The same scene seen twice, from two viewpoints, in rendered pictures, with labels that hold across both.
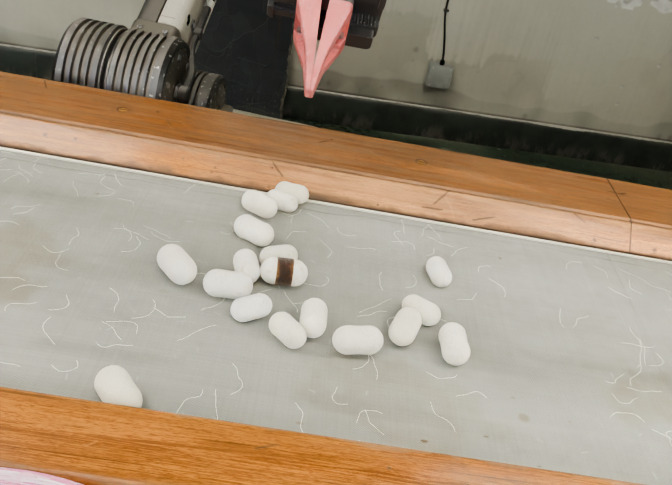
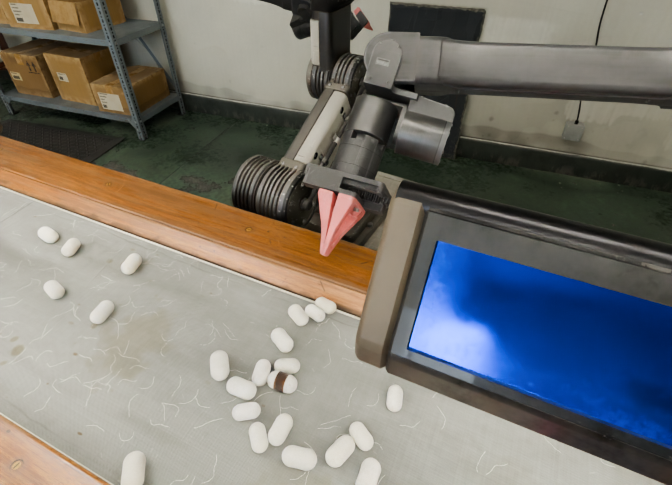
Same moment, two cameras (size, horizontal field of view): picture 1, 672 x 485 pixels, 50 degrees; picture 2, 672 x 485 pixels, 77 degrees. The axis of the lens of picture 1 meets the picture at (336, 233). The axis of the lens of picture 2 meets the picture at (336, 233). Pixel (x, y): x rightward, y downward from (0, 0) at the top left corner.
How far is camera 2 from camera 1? 0.32 m
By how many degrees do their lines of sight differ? 25
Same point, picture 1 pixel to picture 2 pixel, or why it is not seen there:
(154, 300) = (198, 389)
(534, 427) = not seen: outside the picture
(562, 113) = not seen: outside the picture
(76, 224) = (187, 318)
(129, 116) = (249, 235)
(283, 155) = (329, 275)
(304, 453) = not seen: outside the picture
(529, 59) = (653, 120)
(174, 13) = (305, 153)
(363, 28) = (375, 203)
